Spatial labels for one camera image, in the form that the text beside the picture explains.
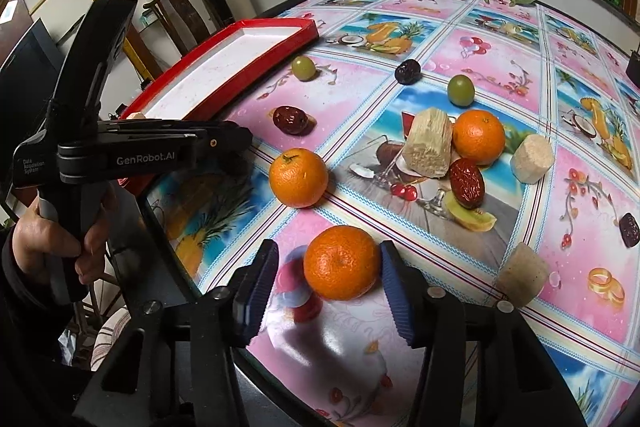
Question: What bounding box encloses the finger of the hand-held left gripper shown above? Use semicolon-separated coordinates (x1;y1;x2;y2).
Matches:
57;133;208;184
100;119;253;158

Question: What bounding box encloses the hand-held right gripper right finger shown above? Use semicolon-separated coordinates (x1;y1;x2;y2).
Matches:
379;241;586;427

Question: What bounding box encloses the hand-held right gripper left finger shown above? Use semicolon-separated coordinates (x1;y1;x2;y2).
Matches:
75;239;281;427

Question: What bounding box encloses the red jujube date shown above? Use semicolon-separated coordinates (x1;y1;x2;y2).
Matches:
272;106;308;136
448;158;486;210

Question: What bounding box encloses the orange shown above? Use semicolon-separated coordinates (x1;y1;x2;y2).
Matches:
451;109;507;166
303;225;382;302
268;148;329;208

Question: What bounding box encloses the red tray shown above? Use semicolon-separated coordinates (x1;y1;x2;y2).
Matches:
117;19;321;198

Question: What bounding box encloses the green grape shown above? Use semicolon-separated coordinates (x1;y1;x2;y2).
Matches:
447;75;476;106
291;56;317;82

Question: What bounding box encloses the beige wafer block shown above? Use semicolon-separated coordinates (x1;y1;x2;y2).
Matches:
495;242;549;308
402;107;454;179

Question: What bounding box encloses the wafer piece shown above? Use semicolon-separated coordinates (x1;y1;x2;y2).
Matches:
510;134;556;184

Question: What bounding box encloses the dark jujube date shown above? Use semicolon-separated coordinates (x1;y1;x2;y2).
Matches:
619;213;640;249
394;59;422;85

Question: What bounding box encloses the person's left forearm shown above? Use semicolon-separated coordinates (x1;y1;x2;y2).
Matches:
0;227;96;373

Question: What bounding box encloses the person's left hand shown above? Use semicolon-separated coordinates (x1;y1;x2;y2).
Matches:
12;192;118;288

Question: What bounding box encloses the black television screen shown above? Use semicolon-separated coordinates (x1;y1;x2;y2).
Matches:
0;19;66;118

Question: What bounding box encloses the wooden armchair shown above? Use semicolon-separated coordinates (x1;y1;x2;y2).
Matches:
142;0;226;58

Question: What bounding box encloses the striped cloth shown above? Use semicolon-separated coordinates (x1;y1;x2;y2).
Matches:
90;307;131;370

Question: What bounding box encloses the fruit print tablecloth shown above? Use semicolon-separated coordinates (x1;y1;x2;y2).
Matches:
145;0;640;427

